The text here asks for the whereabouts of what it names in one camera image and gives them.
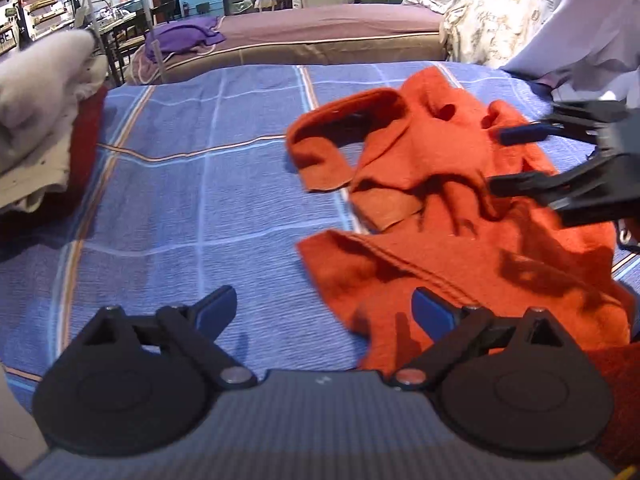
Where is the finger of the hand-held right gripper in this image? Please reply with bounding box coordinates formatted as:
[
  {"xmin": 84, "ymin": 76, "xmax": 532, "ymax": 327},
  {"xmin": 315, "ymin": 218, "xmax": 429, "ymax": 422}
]
[
  {"xmin": 492, "ymin": 100, "xmax": 630, "ymax": 146},
  {"xmin": 487, "ymin": 152, "xmax": 640, "ymax": 229}
]

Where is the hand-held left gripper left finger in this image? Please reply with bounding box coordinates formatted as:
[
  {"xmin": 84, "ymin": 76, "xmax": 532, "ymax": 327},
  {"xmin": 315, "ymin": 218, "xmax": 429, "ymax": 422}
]
[{"xmin": 80, "ymin": 285, "xmax": 256, "ymax": 391}]

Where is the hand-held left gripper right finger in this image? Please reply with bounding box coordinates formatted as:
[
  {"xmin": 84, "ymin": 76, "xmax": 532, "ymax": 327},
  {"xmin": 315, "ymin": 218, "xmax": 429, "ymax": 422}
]
[{"xmin": 390, "ymin": 287, "xmax": 568, "ymax": 391}]

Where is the orange knit sweater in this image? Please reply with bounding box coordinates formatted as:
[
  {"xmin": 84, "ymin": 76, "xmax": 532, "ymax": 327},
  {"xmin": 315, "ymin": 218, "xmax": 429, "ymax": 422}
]
[{"xmin": 286, "ymin": 66, "xmax": 636, "ymax": 378}]

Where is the white quilt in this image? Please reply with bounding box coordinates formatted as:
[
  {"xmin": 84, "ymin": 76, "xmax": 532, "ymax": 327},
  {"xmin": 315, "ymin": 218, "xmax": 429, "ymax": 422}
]
[{"xmin": 500, "ymin": 0, "xmax": 640, "ymax": 106}]

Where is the floral blanket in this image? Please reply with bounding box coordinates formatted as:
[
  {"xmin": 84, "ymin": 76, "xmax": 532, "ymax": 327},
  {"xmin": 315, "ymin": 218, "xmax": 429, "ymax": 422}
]
[{"xmin": 402, "ymin": 0, "xmax": 558, "ymax": 68}]

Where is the blue plaid bedsheet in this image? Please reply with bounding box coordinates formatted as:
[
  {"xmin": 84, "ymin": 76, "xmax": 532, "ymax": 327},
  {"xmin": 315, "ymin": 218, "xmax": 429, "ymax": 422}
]
[{"xmin": 0, "ymin": 62, "xmax": 640, "ymax": 411}]

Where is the dark red cloth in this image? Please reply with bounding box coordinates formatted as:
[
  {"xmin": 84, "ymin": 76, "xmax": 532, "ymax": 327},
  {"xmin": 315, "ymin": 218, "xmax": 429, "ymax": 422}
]
[{"xmin": 582, "ymin": 340, "xmax": 640, "ymax": 476}]

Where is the red folded cloth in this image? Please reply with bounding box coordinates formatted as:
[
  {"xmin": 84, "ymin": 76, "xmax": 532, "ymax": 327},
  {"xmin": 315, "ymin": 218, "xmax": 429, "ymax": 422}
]
[{"xmin": 0, "ymin": 85, "xmax": 108, "ymax": 248}]

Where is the brown bed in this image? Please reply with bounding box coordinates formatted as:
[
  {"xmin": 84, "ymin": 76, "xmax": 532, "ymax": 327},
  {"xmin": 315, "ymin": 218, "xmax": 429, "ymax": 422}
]
[{"xmin": 125, "ymin": 2, "xmax": 448, "ymax": 86}]

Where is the cream dotted folded cloth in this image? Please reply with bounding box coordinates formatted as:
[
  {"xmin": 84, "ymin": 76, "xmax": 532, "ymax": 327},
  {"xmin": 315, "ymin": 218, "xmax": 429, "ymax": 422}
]
[{"xmin": 0, "ymin": 60, "xmax": 108, "ymax": 213}]

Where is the purple cloth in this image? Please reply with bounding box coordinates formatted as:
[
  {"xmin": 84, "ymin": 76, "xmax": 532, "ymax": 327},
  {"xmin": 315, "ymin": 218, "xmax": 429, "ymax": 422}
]
[{"xmin": 145, "ymin": 16, "xmax": 226, "ymax": 58}]

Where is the white fleece folded cloth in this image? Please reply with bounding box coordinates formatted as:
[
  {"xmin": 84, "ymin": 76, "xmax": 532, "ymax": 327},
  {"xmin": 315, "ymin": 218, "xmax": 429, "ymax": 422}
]
[{"xmin": 0, "ymin": 27, "xmax": 108, "ymax": 176}]

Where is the black chair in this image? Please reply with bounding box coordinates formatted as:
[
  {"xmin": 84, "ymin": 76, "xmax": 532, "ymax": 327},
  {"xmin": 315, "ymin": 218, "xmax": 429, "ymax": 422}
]
[{"xmin": 150, "ymin": 0, "xmax": 178, "ymax": 23}]

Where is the cluttered work table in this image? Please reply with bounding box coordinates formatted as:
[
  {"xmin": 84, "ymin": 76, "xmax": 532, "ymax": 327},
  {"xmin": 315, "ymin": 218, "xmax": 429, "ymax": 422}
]
[{"xmin": 85, "ymin": 2, "xmax": 148, "ymax": 86}]

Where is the metal shelf rack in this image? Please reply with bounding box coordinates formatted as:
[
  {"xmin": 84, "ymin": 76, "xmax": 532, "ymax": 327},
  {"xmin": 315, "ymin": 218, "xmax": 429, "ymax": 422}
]
[{"xmin": 0, "ymin": 0, "xmax": 83, "ymax": 56}]

